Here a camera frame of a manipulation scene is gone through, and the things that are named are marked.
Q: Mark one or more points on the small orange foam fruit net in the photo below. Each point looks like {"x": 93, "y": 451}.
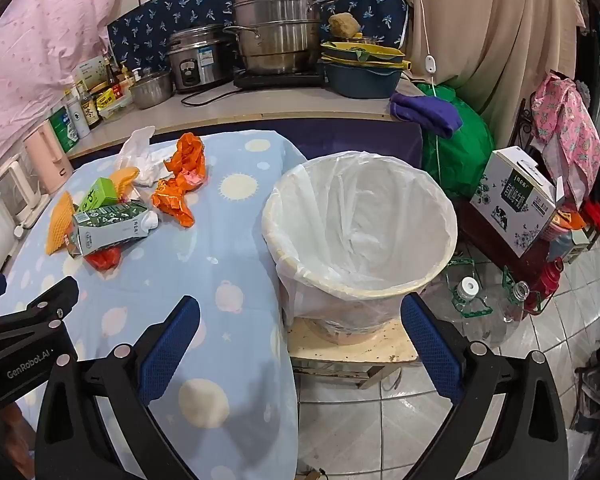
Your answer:
{"x": 124, "y": 182}

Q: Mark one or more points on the red bottle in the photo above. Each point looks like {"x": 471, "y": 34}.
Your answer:
{"x": 547, "y": 282}

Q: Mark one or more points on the green white milk carton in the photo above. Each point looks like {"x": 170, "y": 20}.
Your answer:
{"x": 112, "y": 227}

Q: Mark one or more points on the pink floral garment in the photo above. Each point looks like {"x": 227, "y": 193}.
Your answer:
{"x": 567, "y": 125}

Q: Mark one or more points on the yellow cap bottle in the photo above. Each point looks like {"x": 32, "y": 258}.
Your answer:
{"x": 126, "y": 74}

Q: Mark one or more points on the stainless steel bowl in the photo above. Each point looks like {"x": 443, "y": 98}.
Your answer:
{"x": 151, "y": 90}

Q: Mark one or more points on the silver rice cooker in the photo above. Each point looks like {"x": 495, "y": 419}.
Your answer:
{"x": 200, "y": 60}

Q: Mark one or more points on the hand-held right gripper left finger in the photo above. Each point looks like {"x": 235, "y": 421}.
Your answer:
{"x": 167, "y": 350}

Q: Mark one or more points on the brown loofah sponge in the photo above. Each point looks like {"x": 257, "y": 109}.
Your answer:
{"x": 342, "y": 26}

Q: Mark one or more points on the pink electric kettle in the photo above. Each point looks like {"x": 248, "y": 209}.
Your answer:
{"x": 47, "y": 160}

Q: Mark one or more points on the orange plastic item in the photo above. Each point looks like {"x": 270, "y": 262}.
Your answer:
{"x": 570, "y": 222}

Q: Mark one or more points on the red plastic item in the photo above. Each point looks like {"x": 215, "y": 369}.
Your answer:
{"x": 595, "y": 215}

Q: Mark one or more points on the purple cloth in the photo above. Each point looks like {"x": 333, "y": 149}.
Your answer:
{"x": 425, "y": 112}

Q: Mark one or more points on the clear plastic bottle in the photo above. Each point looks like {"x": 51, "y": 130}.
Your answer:
{"x": 515, "y": 302}

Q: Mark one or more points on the white power plug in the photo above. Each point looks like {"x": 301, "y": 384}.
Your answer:
{"x": 19, "y": 231}

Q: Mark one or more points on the clear plastic container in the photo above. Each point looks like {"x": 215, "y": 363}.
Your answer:
{"x": 116, "y": 109}

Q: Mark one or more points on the white bottle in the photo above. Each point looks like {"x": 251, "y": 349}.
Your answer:
{"x": 77, "y": 117}

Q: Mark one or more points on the cream plastic trash bin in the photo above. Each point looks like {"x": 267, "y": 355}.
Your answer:
{"x": 380, "y": 294}

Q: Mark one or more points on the dark purple table skirt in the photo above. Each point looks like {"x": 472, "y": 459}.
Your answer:
{"x": 350, "y": 137}

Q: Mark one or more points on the dark soy sauce bottle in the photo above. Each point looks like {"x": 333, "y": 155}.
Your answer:
{"x": 91, "y": 107}

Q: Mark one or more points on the orange plastic wrapper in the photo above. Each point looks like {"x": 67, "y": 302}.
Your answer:
{"x": 182, "y": 180}

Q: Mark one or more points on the green cardboard box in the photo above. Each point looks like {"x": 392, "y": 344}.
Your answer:
{"x": 97, "y": 195}

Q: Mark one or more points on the green canister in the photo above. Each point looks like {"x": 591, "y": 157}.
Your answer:
{"x": 62, "y": 130}

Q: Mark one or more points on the dark glass bottle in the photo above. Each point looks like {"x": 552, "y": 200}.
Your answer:
{"x": 111, "y": 72}

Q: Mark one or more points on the white cardboard box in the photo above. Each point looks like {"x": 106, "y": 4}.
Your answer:
{"x": 91, "y": 72}

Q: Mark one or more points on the beige curtain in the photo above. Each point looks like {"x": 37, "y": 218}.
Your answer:
{"x": 500, "y": 35}

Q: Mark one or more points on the pink dotted curtain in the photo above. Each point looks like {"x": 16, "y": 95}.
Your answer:
{"x": 35, "y": 50}

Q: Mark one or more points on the red plastic wrapper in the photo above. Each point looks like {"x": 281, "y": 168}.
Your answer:
{"x": 105, "y": 258}

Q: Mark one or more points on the navy leaf print cloth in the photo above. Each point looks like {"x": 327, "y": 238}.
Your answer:
{"x": 180, "y": 10}

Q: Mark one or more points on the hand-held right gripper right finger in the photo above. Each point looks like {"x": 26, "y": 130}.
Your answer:
{"x": 432, "y": 350}

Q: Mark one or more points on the yellow seasoning packet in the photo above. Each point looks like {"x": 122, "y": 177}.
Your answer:
{"x": 111, "y": 97}

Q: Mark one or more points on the black induction cooker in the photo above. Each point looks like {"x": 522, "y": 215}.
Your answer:
{"x": 280, "y": 80}

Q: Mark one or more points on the green plastic bag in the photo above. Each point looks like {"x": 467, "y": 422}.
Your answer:
{"x": 462, "y": 160}

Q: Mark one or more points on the white printed gift box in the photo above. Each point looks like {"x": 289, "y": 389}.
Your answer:
{"x": 512, "y": 205}

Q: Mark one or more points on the wooden stool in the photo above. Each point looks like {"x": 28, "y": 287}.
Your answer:
{"x": 350, "y": 347}

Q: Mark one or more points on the stainless steel steamer pot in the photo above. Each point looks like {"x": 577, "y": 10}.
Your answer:
{"x": 275, "y": 30}

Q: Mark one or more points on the clear plastic jug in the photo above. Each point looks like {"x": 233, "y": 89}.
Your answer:
{"x": 475, "y": 312}

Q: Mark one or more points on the large orange foam fruit net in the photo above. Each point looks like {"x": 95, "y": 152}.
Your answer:
{"x": 60, "y": 225}

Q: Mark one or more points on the yellow rimmed stacked trays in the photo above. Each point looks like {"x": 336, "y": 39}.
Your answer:
{"x": 362, "y": 52}

